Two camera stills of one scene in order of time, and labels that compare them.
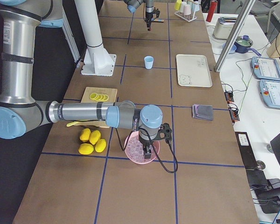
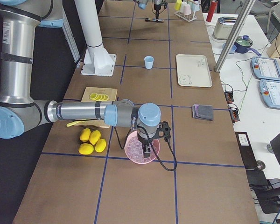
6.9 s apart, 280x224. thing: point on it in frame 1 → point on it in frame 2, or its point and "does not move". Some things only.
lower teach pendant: [275, 94] does not move
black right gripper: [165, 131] does not move
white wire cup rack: [189, 18] does not move
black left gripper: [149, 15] → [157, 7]
